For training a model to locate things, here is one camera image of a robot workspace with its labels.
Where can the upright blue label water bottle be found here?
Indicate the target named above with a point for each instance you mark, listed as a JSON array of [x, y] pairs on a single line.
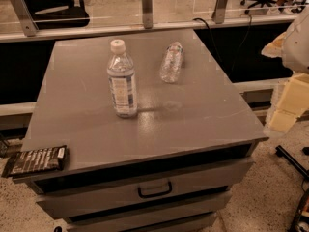
[[121, 77]]

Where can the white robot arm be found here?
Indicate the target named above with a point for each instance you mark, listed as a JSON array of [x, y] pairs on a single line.
[[295, 49]]

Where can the metal bracket middle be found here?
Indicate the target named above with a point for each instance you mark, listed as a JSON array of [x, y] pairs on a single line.
[[147, 13]]

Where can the black office chair left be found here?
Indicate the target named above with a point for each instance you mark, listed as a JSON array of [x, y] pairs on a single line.
[[55, 14]]

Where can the glass barrier panel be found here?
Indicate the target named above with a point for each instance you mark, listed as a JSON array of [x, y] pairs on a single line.
[[122, 16]]

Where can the black stand leg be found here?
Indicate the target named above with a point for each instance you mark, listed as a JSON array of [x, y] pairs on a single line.
[[281, 152]]

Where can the metal bracket right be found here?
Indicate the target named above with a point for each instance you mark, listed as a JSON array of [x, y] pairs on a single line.
[[218, 15]]

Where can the black drawer handle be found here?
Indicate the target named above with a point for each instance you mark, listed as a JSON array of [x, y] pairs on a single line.
[[153, 190]]

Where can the grey drawer cabinet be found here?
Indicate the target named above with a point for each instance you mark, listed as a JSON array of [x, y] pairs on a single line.
[[197, 133]]

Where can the metal bracket left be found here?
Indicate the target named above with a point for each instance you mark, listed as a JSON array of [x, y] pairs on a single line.
[[28, 26]]

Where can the lying clear plastic bottle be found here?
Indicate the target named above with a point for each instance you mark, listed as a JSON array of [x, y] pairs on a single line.
[[172, 63]]

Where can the black snack bar wrapper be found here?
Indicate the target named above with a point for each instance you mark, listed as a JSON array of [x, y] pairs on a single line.
[[28, 163]]

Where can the metal bracket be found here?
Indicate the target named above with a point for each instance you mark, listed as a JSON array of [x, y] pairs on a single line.
[[218, 15], [147, 13], [28, 26]]

